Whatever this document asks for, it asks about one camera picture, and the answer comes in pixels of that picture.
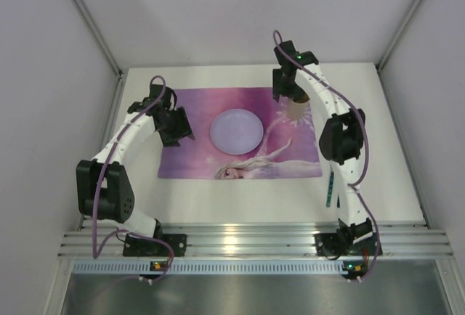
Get aluminium frame rail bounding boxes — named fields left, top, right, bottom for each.
left=57, top=222, right=453, bottom=261

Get lilac plastic plate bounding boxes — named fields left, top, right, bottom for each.
left=210, top=109, right=264, bottom=155

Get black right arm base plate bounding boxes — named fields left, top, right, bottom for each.
left=315, top=233, right=382, bottom=260

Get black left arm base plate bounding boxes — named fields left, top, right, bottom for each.
left=122, top=234, right=187, bottom=257

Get perforated grey cable duct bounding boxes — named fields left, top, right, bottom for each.
left=73, top=260, right=364, bottom=275

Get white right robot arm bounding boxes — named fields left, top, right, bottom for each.
left=272, top=33, right=373, bottom=255

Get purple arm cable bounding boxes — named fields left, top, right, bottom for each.
left=272, top=30, right=380, bottom=282
left=92, top=75, right=177, bottom=287

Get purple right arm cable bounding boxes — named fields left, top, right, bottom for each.
left=272, top=30, right=380, bottom=282

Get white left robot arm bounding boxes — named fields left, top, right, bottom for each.
left=76, top=85, right=194, bottom=238

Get purple pink princess placemat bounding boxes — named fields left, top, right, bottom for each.
left=158, top=87, right=323, bottom=180

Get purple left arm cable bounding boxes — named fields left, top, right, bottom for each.
left=92, top=75, right=177, bottom=287

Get beige paper cup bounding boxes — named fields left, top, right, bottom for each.
left=286, top=94, right=310, bottom=121

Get silver fork blue handle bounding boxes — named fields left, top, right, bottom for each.
left=325, top=171, right=334, bottom=208

